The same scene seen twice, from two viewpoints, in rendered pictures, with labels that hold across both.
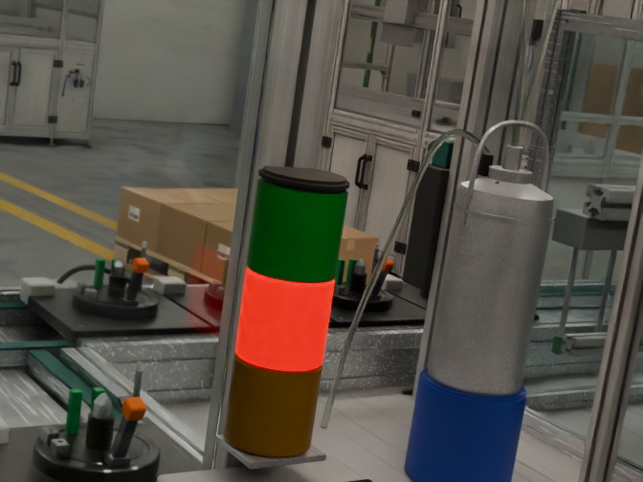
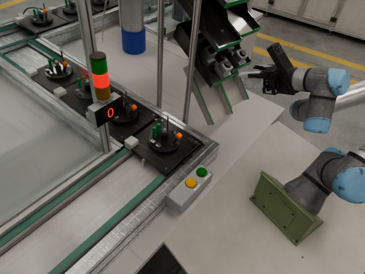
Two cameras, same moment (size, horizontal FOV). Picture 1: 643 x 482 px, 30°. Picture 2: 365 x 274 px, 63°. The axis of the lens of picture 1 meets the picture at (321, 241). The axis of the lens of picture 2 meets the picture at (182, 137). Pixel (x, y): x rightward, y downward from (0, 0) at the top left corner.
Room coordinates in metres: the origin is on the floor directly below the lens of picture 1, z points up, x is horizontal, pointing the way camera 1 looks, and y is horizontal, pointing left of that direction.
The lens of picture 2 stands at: (-0.19, 0.02, 1.90)
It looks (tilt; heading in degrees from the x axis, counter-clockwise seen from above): 45 degrees down; 340
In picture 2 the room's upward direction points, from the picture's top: 6 degrees clockwise
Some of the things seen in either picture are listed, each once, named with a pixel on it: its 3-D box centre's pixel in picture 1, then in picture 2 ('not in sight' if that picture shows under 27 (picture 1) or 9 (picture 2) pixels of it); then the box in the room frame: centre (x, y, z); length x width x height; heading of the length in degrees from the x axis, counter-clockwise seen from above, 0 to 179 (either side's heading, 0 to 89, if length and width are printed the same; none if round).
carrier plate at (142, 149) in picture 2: not in sight; (163, 143); (0.66, -0.21, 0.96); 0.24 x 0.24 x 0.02; 35
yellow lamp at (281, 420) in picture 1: (273, 400); (102, 90); (0.65, 0.01, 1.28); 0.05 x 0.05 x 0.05
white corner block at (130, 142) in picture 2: not in sight; (131, 143); (0.69, -0.07, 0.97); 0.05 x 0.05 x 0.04; 35
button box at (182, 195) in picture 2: not in sight; (190, 187); (0.44, -0.26, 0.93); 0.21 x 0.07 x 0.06; 125
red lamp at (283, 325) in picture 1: (284, 315); (100, 77); (0.65, 0.01, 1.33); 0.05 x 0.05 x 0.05
